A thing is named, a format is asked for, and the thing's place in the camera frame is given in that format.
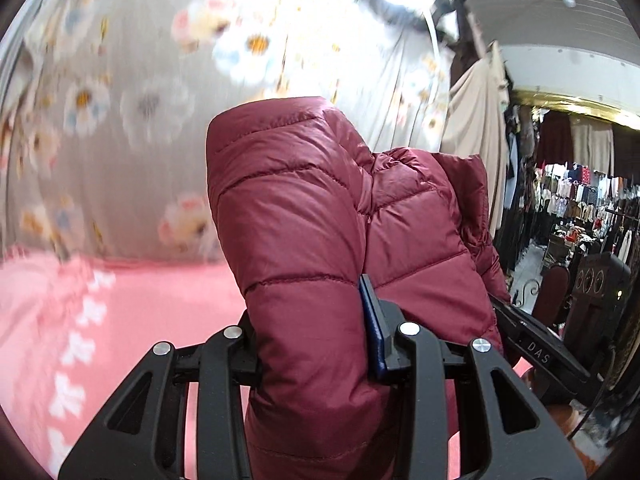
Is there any maroon puffer jacket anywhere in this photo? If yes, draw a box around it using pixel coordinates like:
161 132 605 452
206 98 508 479

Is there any hanging clothes rack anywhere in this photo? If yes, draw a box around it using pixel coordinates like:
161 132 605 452
520 164 639 269

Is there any dark red chair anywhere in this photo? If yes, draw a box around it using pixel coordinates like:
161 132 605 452
532 264 570 327

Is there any pink printed blanket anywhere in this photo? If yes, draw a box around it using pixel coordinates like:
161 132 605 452
0 244 536 480

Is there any beige hanging garment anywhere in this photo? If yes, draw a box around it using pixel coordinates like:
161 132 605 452
440 41 509 234

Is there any grey floral bed sheet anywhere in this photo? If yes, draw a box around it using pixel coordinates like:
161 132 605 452
1 0 450 261

